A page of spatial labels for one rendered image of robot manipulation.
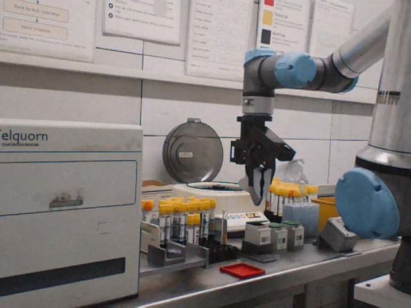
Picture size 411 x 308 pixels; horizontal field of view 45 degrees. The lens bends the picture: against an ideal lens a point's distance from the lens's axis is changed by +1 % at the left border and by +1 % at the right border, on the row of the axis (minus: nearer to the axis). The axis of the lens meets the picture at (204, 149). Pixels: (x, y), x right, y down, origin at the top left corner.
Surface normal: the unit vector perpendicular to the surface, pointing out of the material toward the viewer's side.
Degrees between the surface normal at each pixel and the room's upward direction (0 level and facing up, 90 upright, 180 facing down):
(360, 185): 98
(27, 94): 90
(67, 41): 95
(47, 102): 90
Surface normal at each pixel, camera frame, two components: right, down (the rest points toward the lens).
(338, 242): -0.76, 0.00
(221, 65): 0.66, 0.15
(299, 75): 0.49, 0.07
